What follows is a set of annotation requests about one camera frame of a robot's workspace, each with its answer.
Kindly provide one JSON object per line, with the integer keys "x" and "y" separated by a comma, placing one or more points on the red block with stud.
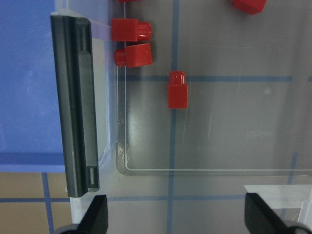
{"x": 177, "y": 90}

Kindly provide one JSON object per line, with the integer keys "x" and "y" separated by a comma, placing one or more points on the blue plastic tray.
{"x": 30, "y": 135}

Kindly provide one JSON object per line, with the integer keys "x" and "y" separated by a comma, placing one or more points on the clear plastic storage box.
{"x": 247, "y": 127}

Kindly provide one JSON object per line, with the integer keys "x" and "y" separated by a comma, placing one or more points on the red block pair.
{"x": 130, "y": 30}
{"x": 134, "y": 56}

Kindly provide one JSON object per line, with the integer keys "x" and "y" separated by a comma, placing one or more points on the red block upper pair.
{"x": 134, "y": 56}

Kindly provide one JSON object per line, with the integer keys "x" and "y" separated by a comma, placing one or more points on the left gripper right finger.
{"x": 259, "y": 218}

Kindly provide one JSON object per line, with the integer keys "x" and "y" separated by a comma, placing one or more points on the red block lower pair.
{"x": 130, "y": 30}

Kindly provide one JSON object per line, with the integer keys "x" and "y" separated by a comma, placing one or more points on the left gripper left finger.
{"x": 95, "y": 220}

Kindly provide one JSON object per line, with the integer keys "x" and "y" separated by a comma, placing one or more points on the black box latch handle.
{"x": 73, "y": 54}

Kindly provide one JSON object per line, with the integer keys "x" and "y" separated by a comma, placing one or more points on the red block near corner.
{"x": 251, "y": 7}

